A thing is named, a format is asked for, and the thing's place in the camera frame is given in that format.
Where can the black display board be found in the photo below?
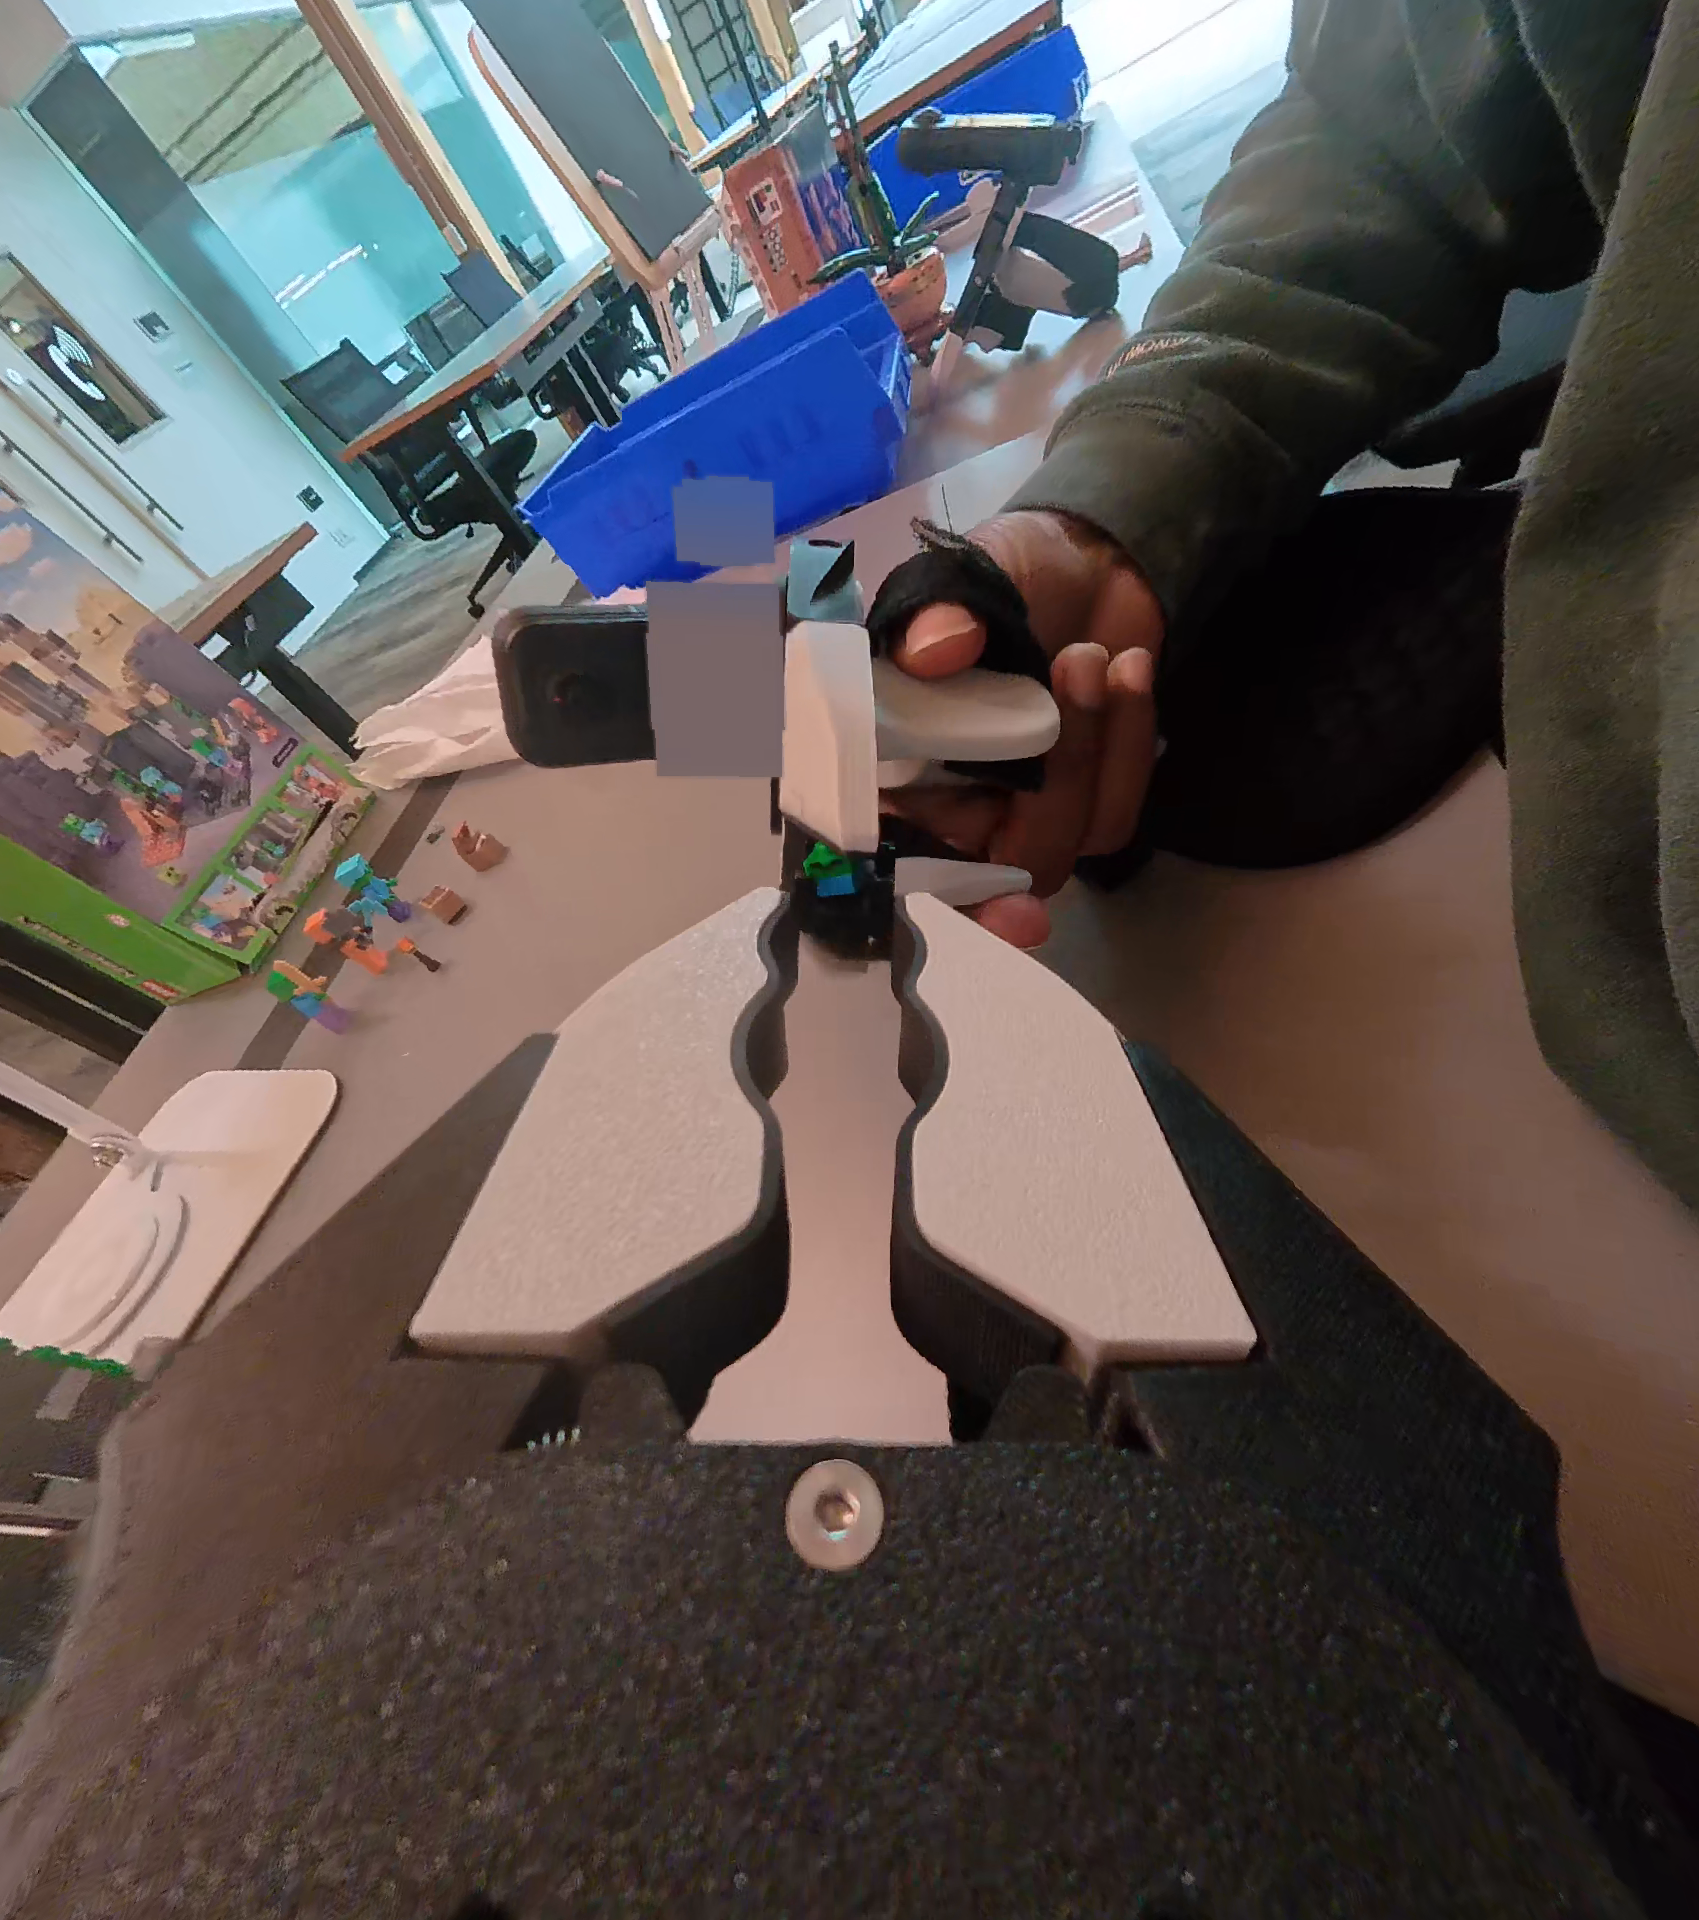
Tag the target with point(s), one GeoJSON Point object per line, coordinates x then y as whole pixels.
{"type": "Point", "coordinates": [580, 120]}

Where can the green toy brick box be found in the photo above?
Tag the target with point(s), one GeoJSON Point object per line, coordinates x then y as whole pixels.
{"type": "Point", "coordinates": [69, 720]}

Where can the toy figure with purple legs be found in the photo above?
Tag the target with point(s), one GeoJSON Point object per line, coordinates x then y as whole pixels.
{"type": "Point", "coordinates": [317, 1009]}

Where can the person's right forearm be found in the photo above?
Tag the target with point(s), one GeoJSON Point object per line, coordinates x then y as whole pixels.
{"type": "Point", "coordinates": [1240, 390]}

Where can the toy torch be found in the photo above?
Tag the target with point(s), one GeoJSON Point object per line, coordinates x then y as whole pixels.
{"type": "Point", "coordinates": [417, 955]}

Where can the potted plant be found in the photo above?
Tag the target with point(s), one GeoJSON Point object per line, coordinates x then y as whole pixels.
{"type": "Point", "coordinates": [912, 292]}

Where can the long wooden office desk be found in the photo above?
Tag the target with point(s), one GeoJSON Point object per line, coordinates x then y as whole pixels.
{"type": "Point", "coordinates": [489, 339]}

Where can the spare hand-held gripper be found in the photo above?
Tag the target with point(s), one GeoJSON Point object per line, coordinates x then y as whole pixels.
{"type": "Point", "coordinates": [984, 147]}

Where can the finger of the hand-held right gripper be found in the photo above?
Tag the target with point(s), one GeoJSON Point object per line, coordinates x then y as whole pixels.
{"type": "Point", "coordinates": [832, 734]}

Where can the black small brick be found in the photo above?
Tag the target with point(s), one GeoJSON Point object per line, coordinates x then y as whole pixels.
{"type": "Point", "coordinates": [850, 927]}

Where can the white plastic bag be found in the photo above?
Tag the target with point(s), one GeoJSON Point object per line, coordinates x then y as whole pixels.
{"type": "Point", "coordinates": [429, 728]}

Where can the blue storage bin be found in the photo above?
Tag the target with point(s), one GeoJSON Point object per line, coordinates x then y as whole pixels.
{"type": "Point", "coordinates": [1052, 75]}
{"type": "Point", "coordinates": [850, 308]}
{"type": "Point", "coordinates": [730, 434]}

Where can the glass panel with phone icon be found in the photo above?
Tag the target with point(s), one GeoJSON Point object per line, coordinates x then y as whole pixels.
{"type": "Point", "coordinates": [69, 360]}

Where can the grey desk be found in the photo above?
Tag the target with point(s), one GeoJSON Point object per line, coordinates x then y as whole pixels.
{"type": "Point", "coordinates": [1390, 1051]}

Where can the orange printed box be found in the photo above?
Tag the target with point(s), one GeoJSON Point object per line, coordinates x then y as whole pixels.
{"type": "Point", "coordinates": [774, 225]}

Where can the brown toy crate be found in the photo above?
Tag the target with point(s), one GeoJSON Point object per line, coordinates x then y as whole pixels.
{"type": "Point", "coordinates": [483, 848]}
{"type": "Point", "coordinates": [447, 904]}

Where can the black honeycomb wrist rest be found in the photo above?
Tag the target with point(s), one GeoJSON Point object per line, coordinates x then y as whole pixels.
{"type": "Point", "coordinates": [1330, 704]}

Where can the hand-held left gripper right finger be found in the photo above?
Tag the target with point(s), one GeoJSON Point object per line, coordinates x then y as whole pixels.
{"type": "Point", "coordinates": [1074, 1184]}

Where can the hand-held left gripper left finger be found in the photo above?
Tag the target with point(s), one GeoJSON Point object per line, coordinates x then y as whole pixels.
{"type": "Point", "coordinates": [610, 1184]}

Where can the cyan toy figure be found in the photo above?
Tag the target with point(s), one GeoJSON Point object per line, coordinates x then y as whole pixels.
{"type": "Point", "coordinates": [373, 889]}

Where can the person's right hand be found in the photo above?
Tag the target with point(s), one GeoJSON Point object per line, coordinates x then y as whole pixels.
{"type": "Point", "coordinates": [1104, 704]}

